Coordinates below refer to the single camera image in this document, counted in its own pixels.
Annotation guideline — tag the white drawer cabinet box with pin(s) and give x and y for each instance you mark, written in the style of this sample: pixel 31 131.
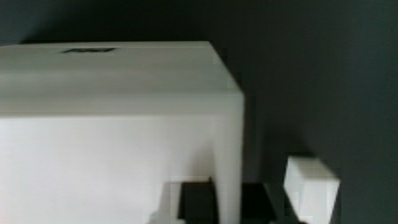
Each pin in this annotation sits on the white drawer cabinet box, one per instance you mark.
pixel 121 122

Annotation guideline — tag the white L-shaped fence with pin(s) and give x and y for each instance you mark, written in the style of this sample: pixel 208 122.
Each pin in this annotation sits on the white L-shaped fence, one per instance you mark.
pixel 311 186

